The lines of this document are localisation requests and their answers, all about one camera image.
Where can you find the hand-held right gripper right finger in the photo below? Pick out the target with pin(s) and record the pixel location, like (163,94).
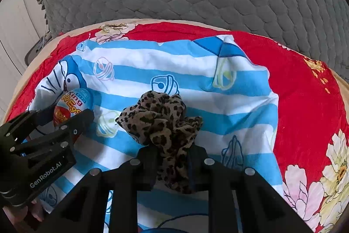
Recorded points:
(199,166)

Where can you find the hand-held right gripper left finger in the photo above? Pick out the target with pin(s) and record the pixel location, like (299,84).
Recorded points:
(148,167)

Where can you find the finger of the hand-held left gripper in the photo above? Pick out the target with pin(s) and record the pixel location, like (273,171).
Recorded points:
(79,119)
(24,119)

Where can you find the red and blue toy egg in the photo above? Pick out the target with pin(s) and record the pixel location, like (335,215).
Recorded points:
(73,102)

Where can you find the leopard print scrunchie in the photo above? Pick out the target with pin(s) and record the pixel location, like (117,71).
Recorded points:
(160,123)

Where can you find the person's left hand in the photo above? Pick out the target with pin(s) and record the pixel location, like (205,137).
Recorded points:
(27,214)

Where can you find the grey stool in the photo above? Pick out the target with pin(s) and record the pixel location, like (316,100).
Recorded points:
(32,52)

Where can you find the blue striped cartoon cloth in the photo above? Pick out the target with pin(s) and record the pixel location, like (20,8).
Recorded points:
(190,85)

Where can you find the white cabinet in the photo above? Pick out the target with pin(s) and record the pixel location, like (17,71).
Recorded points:
(16,31)

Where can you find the red floral blanket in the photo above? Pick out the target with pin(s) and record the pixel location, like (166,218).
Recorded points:
(300,99)

